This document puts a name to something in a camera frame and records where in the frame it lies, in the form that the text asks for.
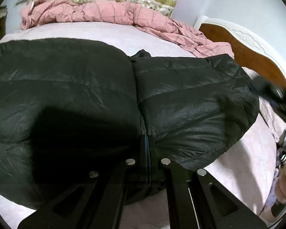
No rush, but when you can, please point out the black puffer jacket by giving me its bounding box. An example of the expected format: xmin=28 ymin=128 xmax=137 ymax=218
xmin=0 ymin=38 xmax=259 ymax=209

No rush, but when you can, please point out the wooden white headboard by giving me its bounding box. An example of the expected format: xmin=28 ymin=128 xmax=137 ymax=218
xmin=194 ymin=15 xmax=286 ymax=87

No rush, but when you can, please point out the pink bed sheet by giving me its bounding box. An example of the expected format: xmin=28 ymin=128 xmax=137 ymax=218
xmin=2 ymin=22 xmax=285 ymax=228

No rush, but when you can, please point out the pink checked quilt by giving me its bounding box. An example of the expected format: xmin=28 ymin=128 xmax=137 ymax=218
xmin=20 ymin=0 xmax=235 ymax=57

